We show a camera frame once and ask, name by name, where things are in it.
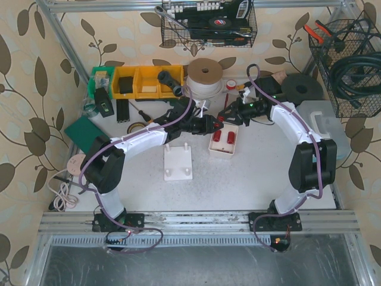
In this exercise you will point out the yellow storage bin row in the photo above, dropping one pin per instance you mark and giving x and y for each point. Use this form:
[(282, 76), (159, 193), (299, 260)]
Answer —
[(141, 82)]

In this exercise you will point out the aluminium front rail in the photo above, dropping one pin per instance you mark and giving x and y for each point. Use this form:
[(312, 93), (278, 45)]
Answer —
[(195, 228)]

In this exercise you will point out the black aluminium extrusion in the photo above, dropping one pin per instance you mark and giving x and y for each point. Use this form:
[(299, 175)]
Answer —
[(123, 114)]

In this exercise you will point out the wire basket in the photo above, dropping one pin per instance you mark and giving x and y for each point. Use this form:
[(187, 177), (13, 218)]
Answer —
[(349, 65), (210, 23)]

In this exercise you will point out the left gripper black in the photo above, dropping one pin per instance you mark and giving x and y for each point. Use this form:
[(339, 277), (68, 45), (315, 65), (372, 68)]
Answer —
[(201, 125)]

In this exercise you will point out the yellow black screwdriver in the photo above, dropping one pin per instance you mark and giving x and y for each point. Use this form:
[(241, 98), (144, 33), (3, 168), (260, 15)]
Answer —
[(247, 85)]

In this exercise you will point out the white cable spool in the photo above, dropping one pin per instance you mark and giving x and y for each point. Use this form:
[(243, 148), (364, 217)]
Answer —
[(204, 78)]

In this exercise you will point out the glass jar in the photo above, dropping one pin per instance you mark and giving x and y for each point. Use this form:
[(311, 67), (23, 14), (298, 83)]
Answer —
[(89, 108)]

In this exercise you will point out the right wire basket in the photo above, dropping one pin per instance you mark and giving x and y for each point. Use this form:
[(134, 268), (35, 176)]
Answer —
[(349, 65)]

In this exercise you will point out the brown tape roll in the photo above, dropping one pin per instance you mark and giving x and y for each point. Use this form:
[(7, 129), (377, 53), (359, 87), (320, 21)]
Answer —
[(135, 126)]

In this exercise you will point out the large red spring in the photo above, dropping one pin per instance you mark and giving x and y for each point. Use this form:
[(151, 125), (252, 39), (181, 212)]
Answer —
[(216, 136)]

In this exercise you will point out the black green meter device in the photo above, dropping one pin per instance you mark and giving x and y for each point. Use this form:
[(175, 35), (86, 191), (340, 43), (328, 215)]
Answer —
[(103, 102)]

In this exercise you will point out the top wire basket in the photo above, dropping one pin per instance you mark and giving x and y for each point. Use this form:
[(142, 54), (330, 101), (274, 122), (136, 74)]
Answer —
[(210, 23)]

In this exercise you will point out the teal clear toolbox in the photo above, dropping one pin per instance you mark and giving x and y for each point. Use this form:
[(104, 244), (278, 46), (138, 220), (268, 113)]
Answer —
[(319, 115)]

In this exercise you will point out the orange handled pliers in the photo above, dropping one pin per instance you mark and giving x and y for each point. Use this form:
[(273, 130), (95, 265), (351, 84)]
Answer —
[(320, 27)]

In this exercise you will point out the white peg fixture plate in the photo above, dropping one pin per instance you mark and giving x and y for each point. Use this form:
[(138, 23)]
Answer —
[(178, 163)]

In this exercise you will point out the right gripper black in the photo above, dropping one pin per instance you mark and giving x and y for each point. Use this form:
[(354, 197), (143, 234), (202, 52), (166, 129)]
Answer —
[(236, 110)]

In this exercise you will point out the black disc spool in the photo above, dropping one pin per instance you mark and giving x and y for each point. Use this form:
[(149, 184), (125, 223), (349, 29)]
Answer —
[(300, 87)]

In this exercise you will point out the black pipe fitting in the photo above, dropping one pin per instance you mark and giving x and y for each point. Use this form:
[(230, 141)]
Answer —
[(165, 78)]

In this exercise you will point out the yellow handled screwdriver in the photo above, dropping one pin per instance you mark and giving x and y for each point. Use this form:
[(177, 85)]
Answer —
[(145, 116)]

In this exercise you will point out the white spring tray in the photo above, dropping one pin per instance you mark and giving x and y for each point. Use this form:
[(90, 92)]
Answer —
[(222, 149)]

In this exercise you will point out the red white tape roll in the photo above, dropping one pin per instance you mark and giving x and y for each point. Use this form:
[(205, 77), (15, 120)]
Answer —
[(230, 84)]

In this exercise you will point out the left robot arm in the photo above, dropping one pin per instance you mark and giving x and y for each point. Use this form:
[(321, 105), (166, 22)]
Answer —
[(104, 162)]

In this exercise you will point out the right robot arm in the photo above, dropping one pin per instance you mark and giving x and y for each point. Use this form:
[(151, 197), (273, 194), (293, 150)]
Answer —
[(313, 164)]

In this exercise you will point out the pink sanding disc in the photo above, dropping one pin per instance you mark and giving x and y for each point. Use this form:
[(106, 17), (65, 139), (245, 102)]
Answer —
[(74, 164)]

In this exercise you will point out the silver wrench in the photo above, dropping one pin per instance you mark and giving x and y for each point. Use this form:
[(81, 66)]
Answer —
[(162, 12)]

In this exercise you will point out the green storage bin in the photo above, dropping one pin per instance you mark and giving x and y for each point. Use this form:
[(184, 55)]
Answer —
[(101, 77)]

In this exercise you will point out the green notebook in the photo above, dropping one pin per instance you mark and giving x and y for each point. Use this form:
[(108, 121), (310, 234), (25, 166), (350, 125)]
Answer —
[(83, 133)]

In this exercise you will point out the medium red spring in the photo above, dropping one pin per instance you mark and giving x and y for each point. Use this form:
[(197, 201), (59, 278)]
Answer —
[(231, 138)]

